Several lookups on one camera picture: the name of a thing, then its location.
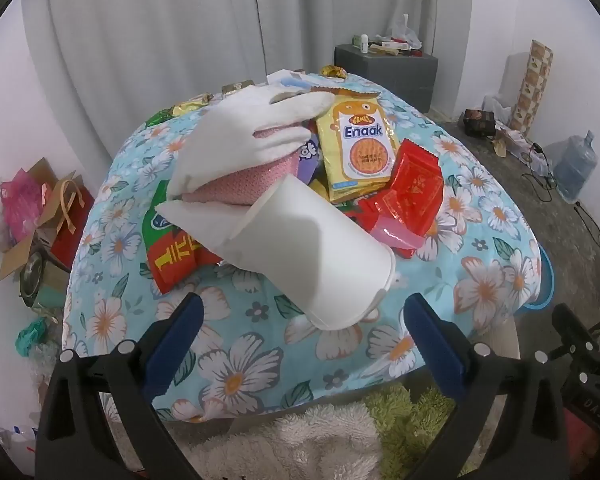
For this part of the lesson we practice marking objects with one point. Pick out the red foil packet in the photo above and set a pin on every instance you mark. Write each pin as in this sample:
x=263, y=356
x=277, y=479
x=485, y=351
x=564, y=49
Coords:
x=415, y=190

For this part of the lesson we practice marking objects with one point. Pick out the yellow snack packet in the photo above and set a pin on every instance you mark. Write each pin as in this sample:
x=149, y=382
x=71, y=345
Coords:
x=360, y=150

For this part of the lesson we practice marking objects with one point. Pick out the pink plastic wrapper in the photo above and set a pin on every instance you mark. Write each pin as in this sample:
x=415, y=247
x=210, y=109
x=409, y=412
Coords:
x=395, y=235

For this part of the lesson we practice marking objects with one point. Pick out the blue water jug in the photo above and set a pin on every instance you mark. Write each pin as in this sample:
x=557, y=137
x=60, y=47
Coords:
x=575, y=167

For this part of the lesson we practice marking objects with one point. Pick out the white paper cup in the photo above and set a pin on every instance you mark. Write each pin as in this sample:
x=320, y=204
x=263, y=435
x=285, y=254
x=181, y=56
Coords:
x=310, y=260

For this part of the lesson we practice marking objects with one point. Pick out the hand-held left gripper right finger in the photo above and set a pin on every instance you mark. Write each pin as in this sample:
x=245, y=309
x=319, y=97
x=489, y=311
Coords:
x=432, y=342

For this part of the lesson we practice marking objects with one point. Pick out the white cloth glove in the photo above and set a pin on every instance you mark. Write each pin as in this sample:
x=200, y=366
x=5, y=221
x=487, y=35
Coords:
x=230, y=130

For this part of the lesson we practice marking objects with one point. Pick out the green and red chip bag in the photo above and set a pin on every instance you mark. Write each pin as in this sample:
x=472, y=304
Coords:
x=172, y=255

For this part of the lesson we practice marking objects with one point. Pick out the purple snack packet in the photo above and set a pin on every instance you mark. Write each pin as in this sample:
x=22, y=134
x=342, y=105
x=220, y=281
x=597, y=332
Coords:
x=307, y=160

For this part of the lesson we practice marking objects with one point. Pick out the dark printed box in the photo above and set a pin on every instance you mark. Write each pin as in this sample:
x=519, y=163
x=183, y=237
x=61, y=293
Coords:
x=479, y=122

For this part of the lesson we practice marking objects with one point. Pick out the green foil wrapper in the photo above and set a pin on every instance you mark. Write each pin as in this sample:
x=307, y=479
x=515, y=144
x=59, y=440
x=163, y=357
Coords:
x=159, y=117

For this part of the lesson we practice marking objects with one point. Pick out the red paper bag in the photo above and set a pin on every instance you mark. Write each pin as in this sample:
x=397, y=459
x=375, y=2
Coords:
x=72, y=240

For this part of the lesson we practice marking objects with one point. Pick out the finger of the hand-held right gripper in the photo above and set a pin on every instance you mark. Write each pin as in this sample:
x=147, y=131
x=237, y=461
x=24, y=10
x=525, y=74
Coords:
x=575, y=325

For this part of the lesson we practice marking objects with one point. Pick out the grey cabinet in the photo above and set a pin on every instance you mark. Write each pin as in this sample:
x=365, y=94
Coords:
x=385, y=77

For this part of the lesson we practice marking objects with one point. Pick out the grey curtain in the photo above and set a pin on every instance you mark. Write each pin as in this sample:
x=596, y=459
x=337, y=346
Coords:
x=180, y=35

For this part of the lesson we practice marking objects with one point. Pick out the clear plastic bag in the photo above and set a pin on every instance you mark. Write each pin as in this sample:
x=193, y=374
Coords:
x=404, y=32

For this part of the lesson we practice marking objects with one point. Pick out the green shaggy rug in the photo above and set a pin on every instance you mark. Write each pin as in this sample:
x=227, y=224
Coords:
x=415, y=425

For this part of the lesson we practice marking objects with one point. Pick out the floral light blue tablecloth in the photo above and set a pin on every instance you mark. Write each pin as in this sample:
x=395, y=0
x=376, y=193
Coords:
x=240, y=360

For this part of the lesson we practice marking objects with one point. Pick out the pink tissue paper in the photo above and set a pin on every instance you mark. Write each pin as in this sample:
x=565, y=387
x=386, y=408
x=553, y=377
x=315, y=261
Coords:
x=21, y=200

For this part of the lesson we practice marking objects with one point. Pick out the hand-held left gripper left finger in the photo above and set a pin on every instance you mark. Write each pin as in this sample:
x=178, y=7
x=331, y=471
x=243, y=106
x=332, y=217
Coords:
x=177, y=332

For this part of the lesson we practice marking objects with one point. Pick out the blue plastic basin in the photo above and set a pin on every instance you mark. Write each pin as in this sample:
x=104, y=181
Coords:
x=545, y=280

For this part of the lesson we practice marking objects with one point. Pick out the white and blue paper box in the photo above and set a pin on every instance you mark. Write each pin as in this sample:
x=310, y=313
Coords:
x=289, y=80

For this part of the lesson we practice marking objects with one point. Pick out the white fluffy rug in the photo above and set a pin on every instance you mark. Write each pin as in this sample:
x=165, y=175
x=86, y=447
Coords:
x=290, y=445

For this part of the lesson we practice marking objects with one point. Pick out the brown and gold packet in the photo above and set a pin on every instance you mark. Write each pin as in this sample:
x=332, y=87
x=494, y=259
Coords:
x=237, y=86

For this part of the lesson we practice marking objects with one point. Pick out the pink snack bag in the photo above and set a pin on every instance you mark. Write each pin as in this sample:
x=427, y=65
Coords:
x=250, y=182

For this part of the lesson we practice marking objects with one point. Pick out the green plastic bag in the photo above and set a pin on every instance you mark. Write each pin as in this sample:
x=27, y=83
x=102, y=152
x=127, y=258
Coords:
x=30, y=337

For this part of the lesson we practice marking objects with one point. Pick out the tall patterned cardboard box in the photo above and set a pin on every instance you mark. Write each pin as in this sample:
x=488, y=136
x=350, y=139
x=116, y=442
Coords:
x=530, y=87

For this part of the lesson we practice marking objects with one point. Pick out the small white bottle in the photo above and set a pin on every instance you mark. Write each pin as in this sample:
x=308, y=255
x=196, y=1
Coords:
x=362, y=43

